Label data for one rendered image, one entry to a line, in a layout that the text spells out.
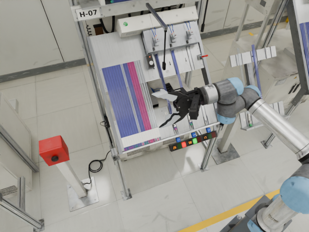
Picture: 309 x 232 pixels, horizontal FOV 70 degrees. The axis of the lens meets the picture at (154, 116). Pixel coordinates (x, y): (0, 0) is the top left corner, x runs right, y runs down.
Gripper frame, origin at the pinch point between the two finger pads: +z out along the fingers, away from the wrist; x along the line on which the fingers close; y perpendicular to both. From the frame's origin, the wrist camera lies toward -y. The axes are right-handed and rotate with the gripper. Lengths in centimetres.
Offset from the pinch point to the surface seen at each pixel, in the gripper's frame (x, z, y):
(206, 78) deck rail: -22, -46, 58
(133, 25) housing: 20, -7, 65
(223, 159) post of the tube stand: -116, -63, 69
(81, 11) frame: 33, 18, 60
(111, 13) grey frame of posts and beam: 28, 3, 63
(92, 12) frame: 31, 13, 61
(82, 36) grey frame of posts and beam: 20, 23, 69
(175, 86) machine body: -40, -33, 93
